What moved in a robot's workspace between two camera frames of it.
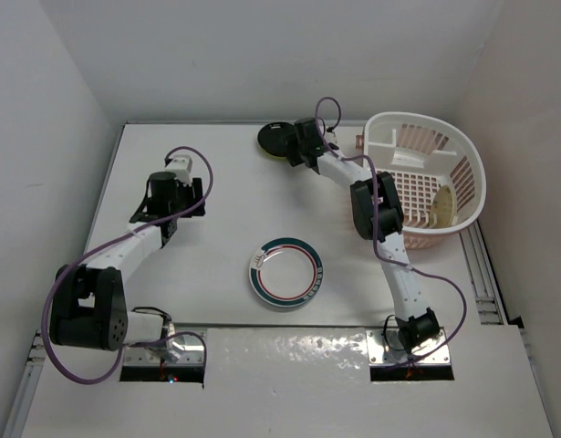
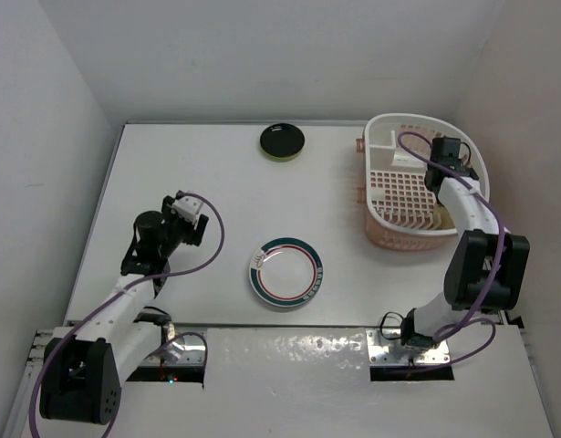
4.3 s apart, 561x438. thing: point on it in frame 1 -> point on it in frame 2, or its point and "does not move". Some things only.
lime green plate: x=275 y=157 does not move
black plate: x=274 y=137 does not move
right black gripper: x=295 y=158 -> x=439 y=203
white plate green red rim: x=285 y=272 does not move
